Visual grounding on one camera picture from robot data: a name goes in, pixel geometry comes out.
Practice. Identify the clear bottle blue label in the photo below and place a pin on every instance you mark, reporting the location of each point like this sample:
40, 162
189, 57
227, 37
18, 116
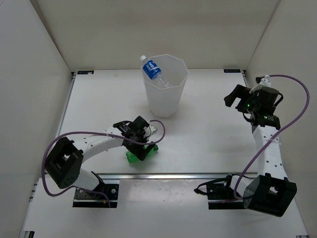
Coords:
154, 73

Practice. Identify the white octagonal plastic bin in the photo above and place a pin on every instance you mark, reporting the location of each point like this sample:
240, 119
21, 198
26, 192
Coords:
164, 102

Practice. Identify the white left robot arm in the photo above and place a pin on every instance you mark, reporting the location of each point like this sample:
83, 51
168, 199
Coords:
64, 156

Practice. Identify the dark table sticker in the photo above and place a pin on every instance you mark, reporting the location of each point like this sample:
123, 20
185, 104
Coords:
232, 71
85, 72

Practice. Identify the dark right table sticker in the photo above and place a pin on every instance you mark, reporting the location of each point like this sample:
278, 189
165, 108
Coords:
232, 71

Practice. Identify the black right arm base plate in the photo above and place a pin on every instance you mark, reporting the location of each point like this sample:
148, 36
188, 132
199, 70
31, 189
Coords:
219, 194

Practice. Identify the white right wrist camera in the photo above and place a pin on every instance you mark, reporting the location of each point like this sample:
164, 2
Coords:
262, 81

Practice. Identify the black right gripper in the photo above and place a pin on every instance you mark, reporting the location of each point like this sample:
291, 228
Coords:
240, 92

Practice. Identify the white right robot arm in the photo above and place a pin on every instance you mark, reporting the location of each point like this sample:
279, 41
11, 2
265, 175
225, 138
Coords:
270, 192

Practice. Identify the green plastic soda bottle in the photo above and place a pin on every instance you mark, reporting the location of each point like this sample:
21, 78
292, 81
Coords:
131, 158

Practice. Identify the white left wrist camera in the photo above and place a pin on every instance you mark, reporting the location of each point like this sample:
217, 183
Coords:
151, 130

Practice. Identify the dark left table sticker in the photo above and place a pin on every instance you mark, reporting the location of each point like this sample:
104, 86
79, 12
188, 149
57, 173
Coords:
85, 72

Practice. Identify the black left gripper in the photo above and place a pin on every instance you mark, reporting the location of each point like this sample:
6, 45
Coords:
136, 151

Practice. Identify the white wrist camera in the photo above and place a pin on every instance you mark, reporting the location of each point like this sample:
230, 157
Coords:
262, 81
151, 130

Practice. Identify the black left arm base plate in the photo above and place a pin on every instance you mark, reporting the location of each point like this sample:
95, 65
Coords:
92, 200

